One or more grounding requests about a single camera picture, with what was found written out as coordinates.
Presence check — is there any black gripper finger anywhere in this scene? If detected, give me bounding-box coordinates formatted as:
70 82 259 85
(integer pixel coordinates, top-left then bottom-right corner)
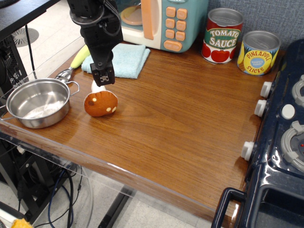
90 62 115 86

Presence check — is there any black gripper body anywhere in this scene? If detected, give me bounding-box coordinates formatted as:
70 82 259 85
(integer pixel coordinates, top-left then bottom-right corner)
81 2 123 68

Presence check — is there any stainless steel pot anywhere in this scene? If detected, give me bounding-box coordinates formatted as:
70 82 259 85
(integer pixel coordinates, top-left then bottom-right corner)
1 78 80 129

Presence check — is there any brown plush mushroom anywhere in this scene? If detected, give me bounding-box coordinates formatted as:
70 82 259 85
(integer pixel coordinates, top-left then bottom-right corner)
84 81 118 117

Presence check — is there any light blue folded cloth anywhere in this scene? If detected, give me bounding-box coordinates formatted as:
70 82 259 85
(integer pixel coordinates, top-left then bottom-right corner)
81 43 151 79

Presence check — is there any orange toy plate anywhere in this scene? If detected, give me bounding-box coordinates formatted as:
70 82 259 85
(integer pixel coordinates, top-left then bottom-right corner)
121 5 143 26

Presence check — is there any teal toy microwave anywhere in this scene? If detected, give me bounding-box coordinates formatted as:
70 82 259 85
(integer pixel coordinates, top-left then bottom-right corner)
116 0 209 53

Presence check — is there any black desk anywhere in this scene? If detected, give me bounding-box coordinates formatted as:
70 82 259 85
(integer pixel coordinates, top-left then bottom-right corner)
0 0 60 95

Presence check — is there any tomato sauce can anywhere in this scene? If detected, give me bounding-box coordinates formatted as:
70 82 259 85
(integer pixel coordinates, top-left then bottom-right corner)
201 8 244 64

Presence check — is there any pineapple slices can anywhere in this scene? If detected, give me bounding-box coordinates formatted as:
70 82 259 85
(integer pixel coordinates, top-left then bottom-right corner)
237 30 281 76

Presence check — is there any white stove knob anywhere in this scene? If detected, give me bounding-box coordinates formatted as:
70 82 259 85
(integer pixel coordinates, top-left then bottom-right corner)
241 142 255 161
260 82 272 98
254 100 267 117

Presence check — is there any dark blue toy stove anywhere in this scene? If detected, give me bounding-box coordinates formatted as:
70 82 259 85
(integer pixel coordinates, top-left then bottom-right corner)
212 39 304 228

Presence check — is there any green handled metal scoop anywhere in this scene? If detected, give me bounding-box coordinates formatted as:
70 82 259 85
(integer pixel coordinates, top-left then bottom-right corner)
55 45 90 83

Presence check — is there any blue cable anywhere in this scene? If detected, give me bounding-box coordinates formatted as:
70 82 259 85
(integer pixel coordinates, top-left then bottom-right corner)
47 169 74 228

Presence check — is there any black cable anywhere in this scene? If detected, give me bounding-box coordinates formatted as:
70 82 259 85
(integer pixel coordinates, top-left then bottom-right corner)
33 166 83 228

